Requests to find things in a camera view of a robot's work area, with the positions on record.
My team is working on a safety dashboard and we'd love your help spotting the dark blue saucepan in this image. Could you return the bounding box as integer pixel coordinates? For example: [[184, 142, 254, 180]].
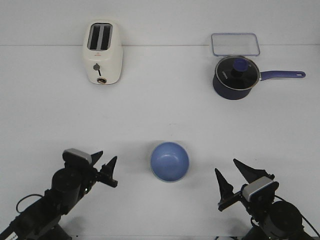
[[212, 70, 306, 100]]

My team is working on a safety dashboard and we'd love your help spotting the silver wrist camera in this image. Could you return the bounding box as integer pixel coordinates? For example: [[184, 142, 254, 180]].
[[62, 148, 92, 167], [242, 176, 279, 202]]

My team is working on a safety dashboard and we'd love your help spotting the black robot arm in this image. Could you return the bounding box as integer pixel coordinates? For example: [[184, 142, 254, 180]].
[[0, 148, 118, 240], [214, 159, 313, 240]]

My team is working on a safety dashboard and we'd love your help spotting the glass pot lid blue knob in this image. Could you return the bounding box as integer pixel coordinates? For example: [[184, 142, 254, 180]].
[[215, 55, 260, 91]]

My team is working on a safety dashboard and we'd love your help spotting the blue bowl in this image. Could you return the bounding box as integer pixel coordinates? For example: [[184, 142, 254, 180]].
[[149, 141, 190, 183]]

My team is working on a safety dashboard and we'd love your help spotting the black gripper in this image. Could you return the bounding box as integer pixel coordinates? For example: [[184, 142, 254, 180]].
[[214, 158, 279, 220], [85, 150, 118, 188]]

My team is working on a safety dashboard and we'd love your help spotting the white two-slot toaster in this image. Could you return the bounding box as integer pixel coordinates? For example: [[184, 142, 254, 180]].
[[82, 19, 123, 85]]

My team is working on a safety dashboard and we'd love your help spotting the clear plastic container lid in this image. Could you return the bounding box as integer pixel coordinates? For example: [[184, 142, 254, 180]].
[[211, 32, 260, 57]]

